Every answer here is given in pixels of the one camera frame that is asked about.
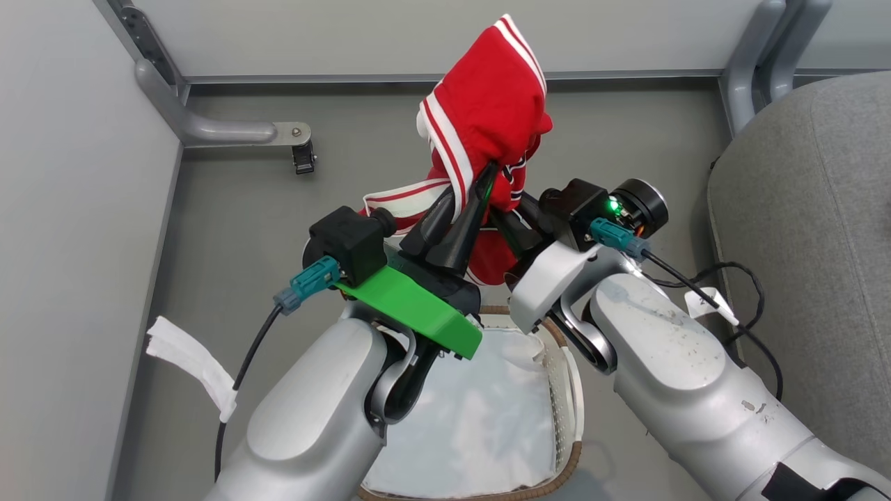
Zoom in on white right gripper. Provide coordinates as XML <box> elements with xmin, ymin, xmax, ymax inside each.
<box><xmin>487</xmin><ymin>191</ymin><xmax>608</xmax><ymax>336</ymax></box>

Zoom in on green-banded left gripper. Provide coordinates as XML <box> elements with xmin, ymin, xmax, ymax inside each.
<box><xmin>334</xmin><ymin>161</ymin><xmax>500</xmax><ymax>361</ymax></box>

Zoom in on red white striped garment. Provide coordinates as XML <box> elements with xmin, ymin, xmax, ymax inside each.
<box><xmin>358</xmin><ymin>14</ymin><xmax>555</xmax><ymax>286</ymax></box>

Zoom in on grey upholstered chair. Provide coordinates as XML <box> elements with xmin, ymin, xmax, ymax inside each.
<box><xmin>706</xmin><ymin>70</ymin><xmax>891</xmax><ymax>482</ymax></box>

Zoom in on white perforated wicker-rimmed laundry basket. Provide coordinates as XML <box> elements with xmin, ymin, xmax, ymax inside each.
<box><xmin>357</xmin><ymin>304</ymin><xmax>586</xmax><ymax>501</ymax></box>

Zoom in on white basket liner cloth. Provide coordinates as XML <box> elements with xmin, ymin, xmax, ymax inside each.
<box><xmin>364</xmin><ymin>326</ymin><xmax>560</xmax><ymax>499</ymax></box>

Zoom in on white cloth tape strip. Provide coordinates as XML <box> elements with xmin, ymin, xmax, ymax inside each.
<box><xmin>145</xmin><ymin>316</ymin><xmax>239</xmax><ymax>423</ymax></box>

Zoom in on teal right cable connector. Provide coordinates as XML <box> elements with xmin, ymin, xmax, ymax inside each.
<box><xmin>590</xmin><ymin>217</ymin><xmax>652</xmax><ymax>262</ymax></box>

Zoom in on teal cable connector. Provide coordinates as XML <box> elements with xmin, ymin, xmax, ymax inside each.
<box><xmin>274</xmin><ymin>255</ymin><xmax>342</xmax><ymax>315</ymax></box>
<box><xmin>590</xmin><ymin>217</ymin><xmax>652</xmax><ymax>262</ymax></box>

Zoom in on teal left cable connector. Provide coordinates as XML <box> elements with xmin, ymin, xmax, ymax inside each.
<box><xmin>274</xmin><ymin>255</ymin><xmax>342</xmax><ymax>315</ymax></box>

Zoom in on small white cable tag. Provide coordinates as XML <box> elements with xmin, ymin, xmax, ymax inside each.
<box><xmin>684</xmin><ymin>287</ymin><xmax>740</xmax><ymax>327</ymax></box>

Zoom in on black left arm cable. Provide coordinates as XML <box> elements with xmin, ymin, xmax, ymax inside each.
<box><xmin>214</xmin><ymin>304</ymin><xmax>285</xmax><ymax>482</ymax></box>

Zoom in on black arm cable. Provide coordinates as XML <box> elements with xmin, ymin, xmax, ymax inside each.
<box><xmin>640</xmin><ymin>250</ymin><xmax>785</xmax><ymax>402</ymax></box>
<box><xmin>214</xmin><ymin>304</ymin><xmax>285</xmax><ymax>482</ymax></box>

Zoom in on grey curved metal bracket foot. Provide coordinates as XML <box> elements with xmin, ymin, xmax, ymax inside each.
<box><xmin>134</xmin><ymin>58</ymin><xmax>313</xmax><ymax>148</ymax></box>
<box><xmin>719</xmin><ymin>0</ymin><xmax>789</xmax><ymax>134</ymax></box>
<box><xmin>768</xmin><ymin>0</ymin><xmax>833</xmax><ymax>103</ymax></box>

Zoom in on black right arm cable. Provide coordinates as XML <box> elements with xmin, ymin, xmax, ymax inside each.
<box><xmin>640</xmin><ymin>250</ymin><xmax>785</xmax><ymax>402</ymax></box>

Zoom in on grey metal corner post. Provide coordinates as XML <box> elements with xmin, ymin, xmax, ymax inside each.
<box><xmin>94</xmin><ymin>0</ymin><xmax>190</xmax><ymax>98</ymax></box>

